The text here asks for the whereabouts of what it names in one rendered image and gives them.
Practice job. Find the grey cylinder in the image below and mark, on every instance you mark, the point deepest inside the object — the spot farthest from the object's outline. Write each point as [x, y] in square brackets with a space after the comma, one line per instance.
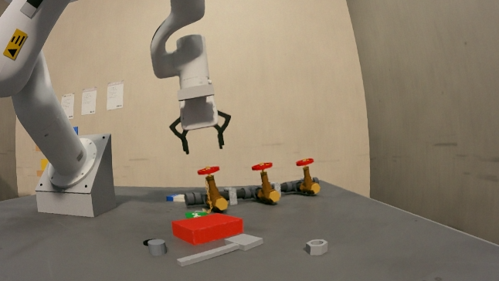
[157, 247]

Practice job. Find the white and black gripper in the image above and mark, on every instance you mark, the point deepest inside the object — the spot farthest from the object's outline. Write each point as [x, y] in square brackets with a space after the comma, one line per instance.
[197, 114]

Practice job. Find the red rectangular block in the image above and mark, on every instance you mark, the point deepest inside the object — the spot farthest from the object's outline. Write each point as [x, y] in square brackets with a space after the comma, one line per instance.
[207, 228]

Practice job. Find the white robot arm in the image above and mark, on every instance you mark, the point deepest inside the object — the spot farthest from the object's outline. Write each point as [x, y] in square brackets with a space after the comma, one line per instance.
[24, 28]

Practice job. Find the grey hex nut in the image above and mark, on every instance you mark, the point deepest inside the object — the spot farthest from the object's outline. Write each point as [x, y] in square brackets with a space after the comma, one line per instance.
[316, 247]

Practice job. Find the grey pipe with three brass valves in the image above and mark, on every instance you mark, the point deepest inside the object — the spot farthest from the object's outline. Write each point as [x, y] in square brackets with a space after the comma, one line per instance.
[268, 191]

